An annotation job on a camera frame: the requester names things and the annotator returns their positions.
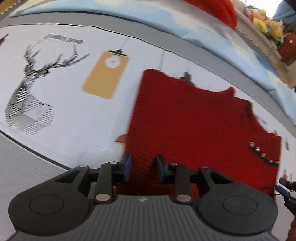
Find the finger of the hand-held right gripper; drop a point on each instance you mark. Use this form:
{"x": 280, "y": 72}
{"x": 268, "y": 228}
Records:
{"x": 291, "y": 202}
{"x": 282, "y": 189}

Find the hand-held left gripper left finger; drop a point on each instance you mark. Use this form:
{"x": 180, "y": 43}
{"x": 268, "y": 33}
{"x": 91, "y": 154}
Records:
{"x": 127, "y": 168}

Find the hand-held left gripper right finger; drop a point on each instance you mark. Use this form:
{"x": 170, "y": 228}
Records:
{"x": 160, "y": 169}

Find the dark red knit sweater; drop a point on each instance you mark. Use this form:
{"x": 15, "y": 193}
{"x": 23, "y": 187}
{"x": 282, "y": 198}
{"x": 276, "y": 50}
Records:
{"x": 196, "y": 120}

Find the grey printed bed sheet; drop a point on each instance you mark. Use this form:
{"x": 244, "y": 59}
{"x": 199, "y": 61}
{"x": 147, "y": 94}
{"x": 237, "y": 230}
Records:
{"x": 69, "y": 120}

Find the windowsill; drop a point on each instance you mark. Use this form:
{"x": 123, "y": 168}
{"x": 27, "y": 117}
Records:
{"x": 266, "y": 53}

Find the dark red cushion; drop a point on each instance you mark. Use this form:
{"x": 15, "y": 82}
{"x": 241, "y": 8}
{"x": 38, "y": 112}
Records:
{"x": 289, "y": 48}

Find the yellow bear plush toy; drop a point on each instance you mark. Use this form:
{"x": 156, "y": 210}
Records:
{"x": 275, "y": 29}

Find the red folded blanket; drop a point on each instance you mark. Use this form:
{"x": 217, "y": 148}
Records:
{"x": 212, "y": 11}

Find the yellow duck plush toy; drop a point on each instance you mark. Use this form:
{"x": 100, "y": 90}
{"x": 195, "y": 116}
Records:
{"x": 259, "y": 23}

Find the blue curtain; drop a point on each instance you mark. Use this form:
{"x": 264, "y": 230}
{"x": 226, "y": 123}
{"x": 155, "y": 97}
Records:
{"x": 284, "y": 10}

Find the wooden bed frame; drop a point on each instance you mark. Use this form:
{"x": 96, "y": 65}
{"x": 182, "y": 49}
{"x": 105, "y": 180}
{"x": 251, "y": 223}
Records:
{"x": 7, "y": 3}

